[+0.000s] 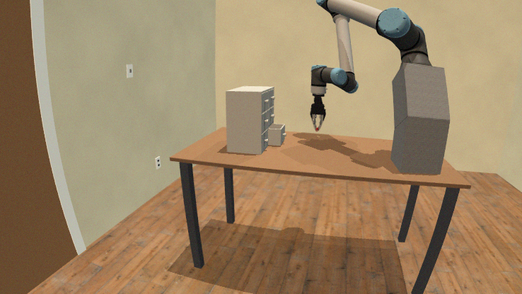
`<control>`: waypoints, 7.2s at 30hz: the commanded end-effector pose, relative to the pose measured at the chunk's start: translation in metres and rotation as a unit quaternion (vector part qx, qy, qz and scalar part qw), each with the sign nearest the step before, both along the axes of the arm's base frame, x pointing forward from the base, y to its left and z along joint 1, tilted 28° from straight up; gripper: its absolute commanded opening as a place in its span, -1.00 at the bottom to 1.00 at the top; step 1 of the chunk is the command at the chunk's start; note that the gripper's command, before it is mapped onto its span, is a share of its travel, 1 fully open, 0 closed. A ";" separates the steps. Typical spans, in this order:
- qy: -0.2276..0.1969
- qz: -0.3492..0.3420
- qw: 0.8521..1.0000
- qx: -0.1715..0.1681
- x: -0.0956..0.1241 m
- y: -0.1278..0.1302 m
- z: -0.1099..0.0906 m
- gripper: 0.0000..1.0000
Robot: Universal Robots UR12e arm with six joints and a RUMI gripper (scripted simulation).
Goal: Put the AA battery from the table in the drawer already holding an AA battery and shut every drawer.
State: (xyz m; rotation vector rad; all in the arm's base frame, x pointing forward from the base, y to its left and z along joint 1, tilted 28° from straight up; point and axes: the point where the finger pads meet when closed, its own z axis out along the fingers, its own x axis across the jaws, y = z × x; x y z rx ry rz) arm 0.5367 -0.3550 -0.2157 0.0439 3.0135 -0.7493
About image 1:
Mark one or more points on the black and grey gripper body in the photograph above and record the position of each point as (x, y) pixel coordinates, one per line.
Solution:
(317, 108)

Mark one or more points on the white chest of drawers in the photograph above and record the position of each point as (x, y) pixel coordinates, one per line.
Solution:
(244, 119)

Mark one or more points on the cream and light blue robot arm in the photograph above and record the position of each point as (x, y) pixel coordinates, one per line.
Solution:
(395, 26)

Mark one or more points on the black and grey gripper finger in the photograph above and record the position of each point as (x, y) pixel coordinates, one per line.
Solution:
(313, 116)
(321, 119)

